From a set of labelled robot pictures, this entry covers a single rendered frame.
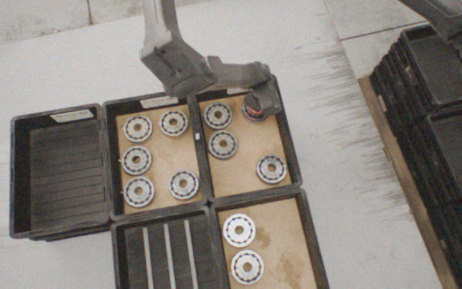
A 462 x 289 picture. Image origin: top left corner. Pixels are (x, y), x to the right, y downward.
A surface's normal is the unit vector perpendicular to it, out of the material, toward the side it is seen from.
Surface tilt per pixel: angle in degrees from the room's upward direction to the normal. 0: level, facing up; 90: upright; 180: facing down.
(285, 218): 0
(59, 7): 0
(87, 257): 0
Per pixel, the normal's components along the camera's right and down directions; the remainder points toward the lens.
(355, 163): 0.00, -0.33
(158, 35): -0.52, -0.28
